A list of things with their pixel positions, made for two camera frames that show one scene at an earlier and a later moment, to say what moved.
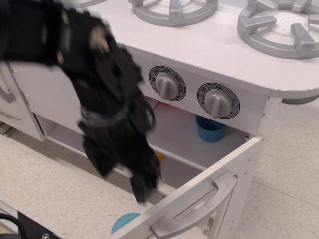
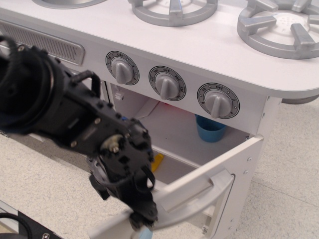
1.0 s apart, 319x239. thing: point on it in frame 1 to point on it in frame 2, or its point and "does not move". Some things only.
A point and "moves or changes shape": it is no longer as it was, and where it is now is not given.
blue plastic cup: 209,131 does not move
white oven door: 212,206 moves or changes shape
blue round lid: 124,220 to 146,234
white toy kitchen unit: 215,72 does not move
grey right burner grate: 304,46 does not move
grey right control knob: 219,100 does not move
